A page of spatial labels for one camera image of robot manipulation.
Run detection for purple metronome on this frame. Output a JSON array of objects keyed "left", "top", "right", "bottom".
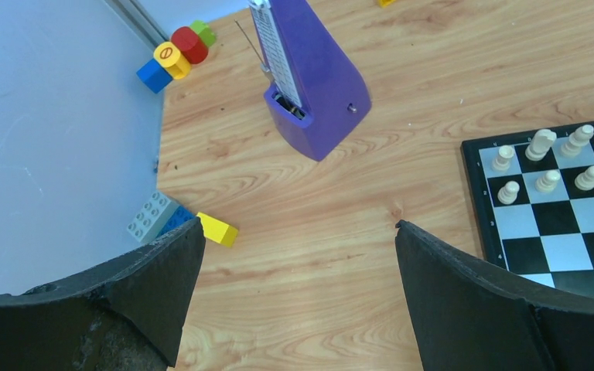
[{"left": 247, "top": 0, "right": 372, "bottom": 162}]

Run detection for small yellow block left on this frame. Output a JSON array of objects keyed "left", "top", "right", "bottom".
[{"left": 196, "top": 212, "right": 238, "bottom": 247}]

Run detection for grey blue brick left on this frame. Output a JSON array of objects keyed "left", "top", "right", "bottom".
[{"left": 127, "top": 190, "right": 194, "bottom": 244}]

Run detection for red cylinder block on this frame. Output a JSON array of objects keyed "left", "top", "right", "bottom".
[{"left": 170, "top": 26, "right": 209, "bottom": 64}]

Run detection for black white chessboard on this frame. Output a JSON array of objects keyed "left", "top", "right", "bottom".
[{"left": 461, "top": 121, "right": 594, "bottom": 298}]

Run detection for green block left corner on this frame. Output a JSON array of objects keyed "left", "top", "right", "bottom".
[{"left": 189, "top": 20, "right": 217, "bottom": 48}]

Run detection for yellow triangle toy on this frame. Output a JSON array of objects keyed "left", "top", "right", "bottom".
[{"left": 376, "top": 0, "right": 395, "bottom": 8}]

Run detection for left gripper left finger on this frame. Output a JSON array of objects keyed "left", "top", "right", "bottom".
[{"left": 0, "top": 218, "right": 206, "bottom": 370}]

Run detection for yellow cylinder block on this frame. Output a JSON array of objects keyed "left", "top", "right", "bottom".
[{"left": 153, "top": 41, "right": 191, "bottom": 80}]

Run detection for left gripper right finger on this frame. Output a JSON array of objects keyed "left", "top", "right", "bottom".
[{"left": 395, "top": 220, "right": 594, "bottom": 370}]

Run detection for blue block left corner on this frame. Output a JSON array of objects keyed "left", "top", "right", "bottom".
[{"left": 136, "top": 58, "right": 173, "bottom": 94}]

